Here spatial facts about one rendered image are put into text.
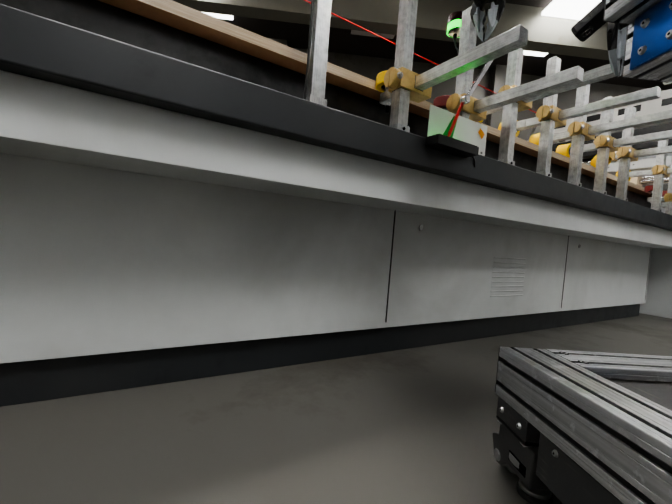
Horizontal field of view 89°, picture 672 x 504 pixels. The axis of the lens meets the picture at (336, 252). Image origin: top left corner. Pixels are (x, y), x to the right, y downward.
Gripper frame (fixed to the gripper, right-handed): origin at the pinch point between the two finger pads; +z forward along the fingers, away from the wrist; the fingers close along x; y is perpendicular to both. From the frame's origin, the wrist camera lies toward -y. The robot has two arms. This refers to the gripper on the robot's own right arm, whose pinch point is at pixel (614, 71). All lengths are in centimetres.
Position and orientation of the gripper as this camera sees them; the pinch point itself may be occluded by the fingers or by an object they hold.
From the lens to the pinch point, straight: 106.5
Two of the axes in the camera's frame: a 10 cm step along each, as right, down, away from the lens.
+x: 8.5, 0.4, 5.3
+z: -0.8, 10.0, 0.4
